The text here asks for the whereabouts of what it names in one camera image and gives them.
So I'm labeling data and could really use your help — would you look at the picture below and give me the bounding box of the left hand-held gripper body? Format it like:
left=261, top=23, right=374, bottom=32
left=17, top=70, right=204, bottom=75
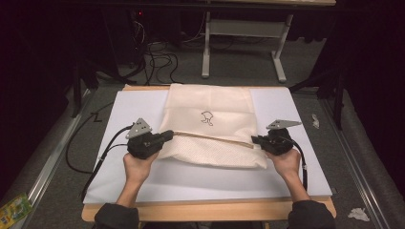
left=125, top=117, right=167, bottom=160

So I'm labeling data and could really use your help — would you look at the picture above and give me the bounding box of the person's right hand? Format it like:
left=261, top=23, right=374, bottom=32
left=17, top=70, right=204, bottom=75
left=266, top=148, right=302, bottom=179

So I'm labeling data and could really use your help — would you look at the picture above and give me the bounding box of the crumpled white paper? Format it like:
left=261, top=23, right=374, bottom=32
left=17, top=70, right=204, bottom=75
left=347, top=207, right=372, bottom=223

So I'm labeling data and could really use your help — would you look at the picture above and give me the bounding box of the metal floor rail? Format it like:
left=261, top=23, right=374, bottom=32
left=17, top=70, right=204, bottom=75
left=12, top=89, right=96, bottom=229
left=319, top=97, right=385, bottom=229

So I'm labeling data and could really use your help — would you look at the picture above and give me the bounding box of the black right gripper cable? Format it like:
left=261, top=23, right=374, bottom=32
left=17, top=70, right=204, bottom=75
left=290, top=138, right=309, bottom=193

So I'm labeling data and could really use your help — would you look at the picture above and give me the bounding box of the green and yellow packet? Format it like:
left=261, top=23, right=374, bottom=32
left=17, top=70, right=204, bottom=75
left=0, top=192, right=34, bottom=229

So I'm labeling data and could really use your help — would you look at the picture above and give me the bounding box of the tangle of black floor cables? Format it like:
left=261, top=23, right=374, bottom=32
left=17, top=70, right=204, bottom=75
left=125, top=18, right=206, bottom=87

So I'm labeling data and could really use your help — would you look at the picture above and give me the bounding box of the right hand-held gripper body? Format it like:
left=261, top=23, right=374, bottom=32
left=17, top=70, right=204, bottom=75
left=264, top=118, right=303, bottom=156

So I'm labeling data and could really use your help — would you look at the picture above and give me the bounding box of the person's left hand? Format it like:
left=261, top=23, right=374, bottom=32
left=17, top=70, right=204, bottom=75
left=122, top=151, right=160, bottom=186

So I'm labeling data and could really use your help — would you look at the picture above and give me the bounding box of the dark curtain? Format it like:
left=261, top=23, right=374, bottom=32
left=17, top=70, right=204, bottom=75
left=0, top=0, right=106, bottom=194
left=324, top=0, right=405, bottom=198

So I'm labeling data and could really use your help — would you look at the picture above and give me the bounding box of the white desk frame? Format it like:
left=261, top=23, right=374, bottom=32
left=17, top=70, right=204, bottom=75
left=201, top=0, right=337, bottom=84

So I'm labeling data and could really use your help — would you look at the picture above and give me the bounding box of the small white scrap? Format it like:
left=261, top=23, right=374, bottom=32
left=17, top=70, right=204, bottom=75
left=310, top=113, right=321, bottom=130

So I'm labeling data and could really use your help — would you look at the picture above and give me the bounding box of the black stand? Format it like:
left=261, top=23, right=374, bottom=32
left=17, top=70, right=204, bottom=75
left=70, top=58, right=100, bottom=119
left=288, top=61, right=348, bottom=132

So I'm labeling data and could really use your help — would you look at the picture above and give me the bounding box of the white board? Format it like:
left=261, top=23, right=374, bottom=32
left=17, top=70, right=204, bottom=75
left=83, top=86, right=333, bottom=205

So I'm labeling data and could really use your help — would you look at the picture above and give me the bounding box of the dark box with red light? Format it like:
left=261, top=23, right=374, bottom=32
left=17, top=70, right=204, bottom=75
left=104, top=6, right=151, bottom=69

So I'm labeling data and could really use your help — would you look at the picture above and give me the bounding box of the cream mesh laundry bag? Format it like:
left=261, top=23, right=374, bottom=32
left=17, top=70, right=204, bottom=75
left=157, top=83, right=269, bottom=170

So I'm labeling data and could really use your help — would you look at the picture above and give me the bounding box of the wooden table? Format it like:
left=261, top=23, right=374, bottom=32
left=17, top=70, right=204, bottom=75
left=80, top=84, right=338, bottom=222

